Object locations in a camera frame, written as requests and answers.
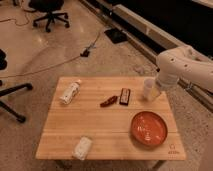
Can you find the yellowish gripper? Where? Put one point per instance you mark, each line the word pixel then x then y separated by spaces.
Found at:
pixel 154 93

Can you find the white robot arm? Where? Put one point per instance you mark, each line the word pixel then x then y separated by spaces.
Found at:
pixel 181 62

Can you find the white translucent cup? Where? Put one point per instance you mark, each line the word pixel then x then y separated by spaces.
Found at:
pixel 148 83

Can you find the orange ceramic plate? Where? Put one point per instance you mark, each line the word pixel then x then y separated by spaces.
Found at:
pixel 149 129

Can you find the red chili pepper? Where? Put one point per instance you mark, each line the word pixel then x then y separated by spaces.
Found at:
pixel 109 101

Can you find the wooden table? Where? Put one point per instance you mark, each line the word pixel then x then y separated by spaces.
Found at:
pixel 108 127

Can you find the black floor mat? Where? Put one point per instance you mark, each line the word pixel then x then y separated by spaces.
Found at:
pixel 115 35

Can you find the white plastic bottle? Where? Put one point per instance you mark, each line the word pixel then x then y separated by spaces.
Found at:
pixel 70 92

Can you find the white crumpled packet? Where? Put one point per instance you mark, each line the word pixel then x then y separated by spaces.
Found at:
pixel 81 150

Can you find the black office chair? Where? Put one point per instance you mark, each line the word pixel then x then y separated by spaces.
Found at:
pixel 49 8

